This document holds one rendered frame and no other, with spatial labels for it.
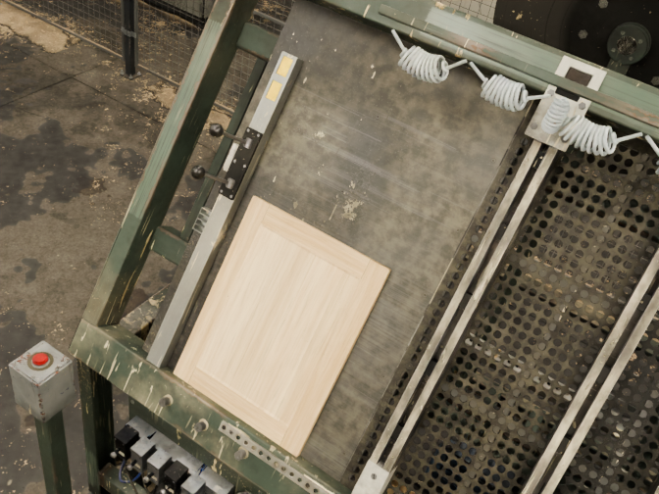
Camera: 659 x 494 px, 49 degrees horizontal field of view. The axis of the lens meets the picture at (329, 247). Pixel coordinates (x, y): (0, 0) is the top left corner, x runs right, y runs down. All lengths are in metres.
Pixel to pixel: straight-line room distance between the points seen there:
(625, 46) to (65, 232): 2.85
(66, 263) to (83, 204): 0.48
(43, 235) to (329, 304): 2.33
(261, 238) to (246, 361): 0.34
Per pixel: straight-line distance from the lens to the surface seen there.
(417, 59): 1.69
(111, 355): 2.24
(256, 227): 2.00
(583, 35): 2.24
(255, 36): 2.15
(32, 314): 3.60
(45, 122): 4.88
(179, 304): 2.10
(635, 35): 2.17
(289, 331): 1.97
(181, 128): 2.12
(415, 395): 1.86
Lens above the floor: 2.57
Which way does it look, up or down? 40 degrees down
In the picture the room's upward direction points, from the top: 12 degrees clockwise
